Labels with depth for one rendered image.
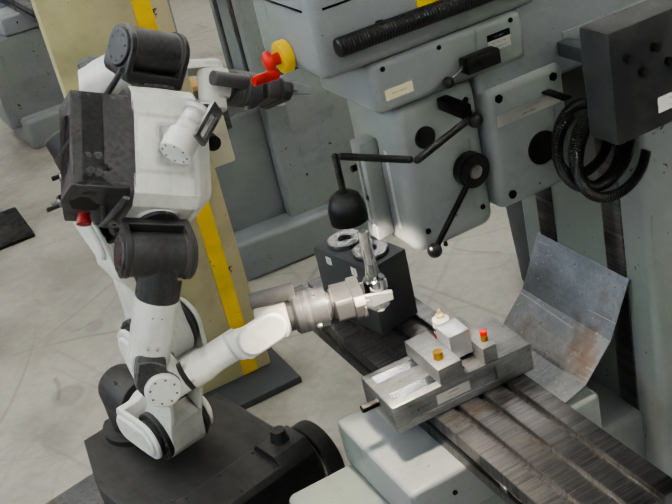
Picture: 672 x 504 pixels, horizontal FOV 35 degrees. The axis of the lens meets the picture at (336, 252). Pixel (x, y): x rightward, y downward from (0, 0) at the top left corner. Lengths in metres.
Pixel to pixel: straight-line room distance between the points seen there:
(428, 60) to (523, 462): 0.82
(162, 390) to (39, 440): 2.20
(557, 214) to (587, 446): 0.58
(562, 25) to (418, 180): 0.41
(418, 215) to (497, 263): 2.61
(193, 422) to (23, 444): 1.61
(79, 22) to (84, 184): 1.56
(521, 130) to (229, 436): 1.34
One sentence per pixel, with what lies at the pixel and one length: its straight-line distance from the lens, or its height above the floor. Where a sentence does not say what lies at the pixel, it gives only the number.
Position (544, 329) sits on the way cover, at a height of 0.91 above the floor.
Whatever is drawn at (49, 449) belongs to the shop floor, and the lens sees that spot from 4.33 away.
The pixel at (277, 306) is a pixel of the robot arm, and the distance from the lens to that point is 2.24.
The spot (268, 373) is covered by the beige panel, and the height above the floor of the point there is 0.03.
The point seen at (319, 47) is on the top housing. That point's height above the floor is 1.79.
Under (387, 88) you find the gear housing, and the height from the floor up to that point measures 1.68.
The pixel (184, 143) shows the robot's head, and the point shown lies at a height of 1.62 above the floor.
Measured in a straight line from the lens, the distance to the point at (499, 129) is 2.11.
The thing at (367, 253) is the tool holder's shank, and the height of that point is 1.29.
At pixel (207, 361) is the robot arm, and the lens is 2.26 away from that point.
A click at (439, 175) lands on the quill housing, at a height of 1.46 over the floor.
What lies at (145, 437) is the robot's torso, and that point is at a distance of 2.91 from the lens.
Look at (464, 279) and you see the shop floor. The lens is 4.61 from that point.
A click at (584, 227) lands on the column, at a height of 1.15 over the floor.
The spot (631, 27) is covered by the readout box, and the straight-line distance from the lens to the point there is 1.92.
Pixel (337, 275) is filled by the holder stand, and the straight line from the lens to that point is 2.67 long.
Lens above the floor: 2.34
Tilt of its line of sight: 28 degrees down
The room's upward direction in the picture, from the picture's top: 13 degrees counter-clockwise
